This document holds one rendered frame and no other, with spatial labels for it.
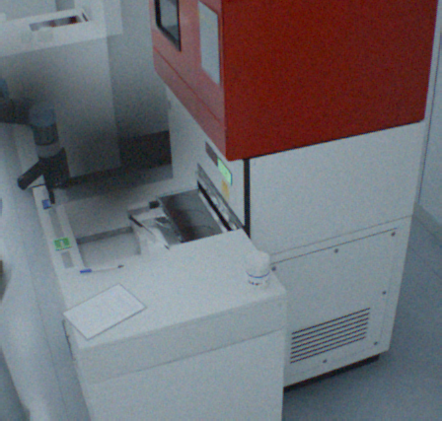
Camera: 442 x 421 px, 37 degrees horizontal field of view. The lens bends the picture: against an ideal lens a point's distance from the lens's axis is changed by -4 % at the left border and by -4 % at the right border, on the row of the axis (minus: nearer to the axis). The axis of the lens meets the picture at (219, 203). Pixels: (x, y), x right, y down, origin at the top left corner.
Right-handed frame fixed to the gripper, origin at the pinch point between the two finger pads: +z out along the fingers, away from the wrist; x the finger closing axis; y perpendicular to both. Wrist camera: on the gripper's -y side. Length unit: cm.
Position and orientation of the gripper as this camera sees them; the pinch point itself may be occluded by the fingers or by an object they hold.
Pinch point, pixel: (52, 208)
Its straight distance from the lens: 217.5
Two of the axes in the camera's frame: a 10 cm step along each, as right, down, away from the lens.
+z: 0.3, 8.3, 5.6
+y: 9.3, -2.2, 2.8
